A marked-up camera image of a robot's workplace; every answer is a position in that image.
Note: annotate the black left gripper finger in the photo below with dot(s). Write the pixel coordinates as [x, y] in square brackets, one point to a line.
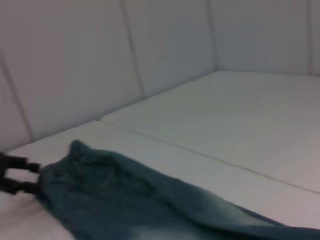
[22, 163]
[20, 186]

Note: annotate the blue denim shorts basketball embroidery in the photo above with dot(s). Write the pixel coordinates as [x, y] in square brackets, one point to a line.
[140, 200]

